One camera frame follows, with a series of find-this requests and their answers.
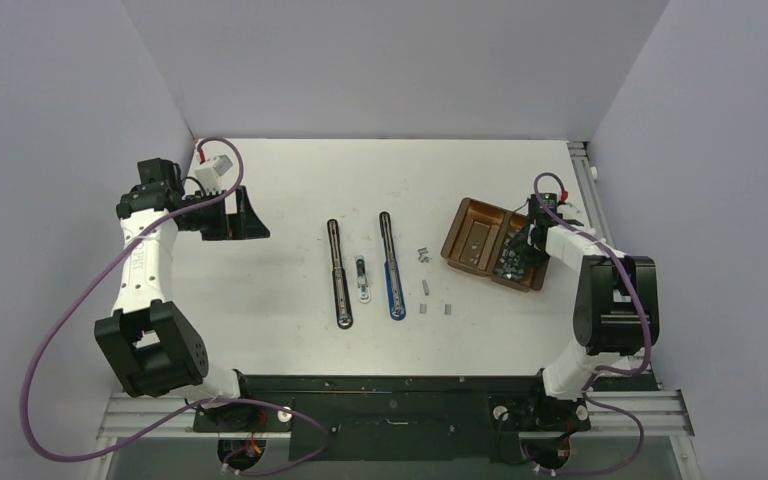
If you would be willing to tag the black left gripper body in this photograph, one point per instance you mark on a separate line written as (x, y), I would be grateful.
(213, 222)

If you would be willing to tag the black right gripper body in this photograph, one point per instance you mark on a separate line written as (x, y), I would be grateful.
(529, 252)

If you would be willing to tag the brown wooden tray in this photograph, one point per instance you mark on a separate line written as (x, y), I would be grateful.
(477, 235)

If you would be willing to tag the grey staple strip cluster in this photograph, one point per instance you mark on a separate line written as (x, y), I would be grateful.
(424, 255)

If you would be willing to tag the black stapler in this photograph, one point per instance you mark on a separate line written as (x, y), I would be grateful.
(343, 312)

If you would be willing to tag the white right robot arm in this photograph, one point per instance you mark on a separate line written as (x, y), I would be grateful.
(615, 317)

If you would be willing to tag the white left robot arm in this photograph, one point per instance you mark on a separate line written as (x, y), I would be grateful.
(151, 346)

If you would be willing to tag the pile of staple strips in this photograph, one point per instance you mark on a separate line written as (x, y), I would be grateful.
(513, 264)

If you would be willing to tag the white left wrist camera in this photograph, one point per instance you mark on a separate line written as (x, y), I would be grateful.
(210, 173)

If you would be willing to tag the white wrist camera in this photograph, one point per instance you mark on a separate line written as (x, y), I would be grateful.
(210, 173)
(570, 205)

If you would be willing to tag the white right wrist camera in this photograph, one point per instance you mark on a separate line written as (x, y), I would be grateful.
(570, 205)

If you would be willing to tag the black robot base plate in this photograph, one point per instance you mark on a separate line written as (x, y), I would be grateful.
(506, 419)

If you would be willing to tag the aluminium side rail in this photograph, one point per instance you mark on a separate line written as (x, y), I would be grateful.
(662, 413)

